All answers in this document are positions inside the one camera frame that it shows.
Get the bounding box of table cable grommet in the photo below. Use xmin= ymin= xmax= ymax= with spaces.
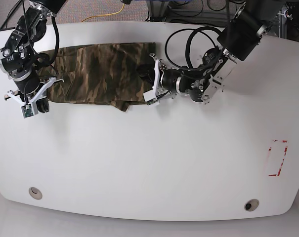
xmin=244 ymin=199 xmax=259 ymax=212
xmin=29 ymin=187 xmax=43 ymax=200

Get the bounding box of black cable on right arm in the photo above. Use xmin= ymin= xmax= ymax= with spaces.
xmin=20 ymin=0 xmax=41 ymax=65

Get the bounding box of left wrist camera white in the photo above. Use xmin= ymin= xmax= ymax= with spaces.
xmin=143 ymin=90 xmax=160 ymax=106

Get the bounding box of yellow cable on floor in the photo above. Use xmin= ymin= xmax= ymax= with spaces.
xmin=81 ymin=1 xmax=127 ymax=23

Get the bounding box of aluminium frame rail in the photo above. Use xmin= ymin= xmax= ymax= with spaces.
xmin=276 ymin=7 xmax=288 ymax=39

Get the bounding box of camouflage t-shirt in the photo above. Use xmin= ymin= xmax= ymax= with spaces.
xmin=47 ymin=42 xmax=156 ymax=112

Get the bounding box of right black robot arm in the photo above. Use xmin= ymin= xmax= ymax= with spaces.
xmin=0 ymin=0 xmax=65 ymax=118

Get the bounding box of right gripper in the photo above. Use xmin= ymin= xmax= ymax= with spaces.
xmin=4 ymin=74 xmax=64 ymax=114

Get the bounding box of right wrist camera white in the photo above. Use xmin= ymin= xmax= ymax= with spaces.
xmin=21 ymin=103 xmax=39 ymax=119

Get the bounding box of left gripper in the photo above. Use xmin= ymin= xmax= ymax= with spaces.
xmin=136 ymin=53 xmax=183 ymax=101

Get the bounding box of red tape rectangle marking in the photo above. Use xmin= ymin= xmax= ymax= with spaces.
xmin=265 ymin=140 xmax=288 ymax=177

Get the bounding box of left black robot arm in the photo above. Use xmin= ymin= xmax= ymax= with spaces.
xmin=139 ymin=0 xmax=286 ymax=104

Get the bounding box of right table cable grommet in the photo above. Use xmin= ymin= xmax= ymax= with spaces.
xmin=244 ymin=199 xmax=259 ymax=212

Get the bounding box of left table cable grommet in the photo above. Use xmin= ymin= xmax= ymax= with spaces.
xmin=29 ymin=187 xmax=43 ymax=200

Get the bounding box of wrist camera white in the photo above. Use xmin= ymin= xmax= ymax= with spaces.
xmin=21 ymin=103 xmax=39 ymax=119
xmin=143 ymin=90 xmax=160 ymax=106

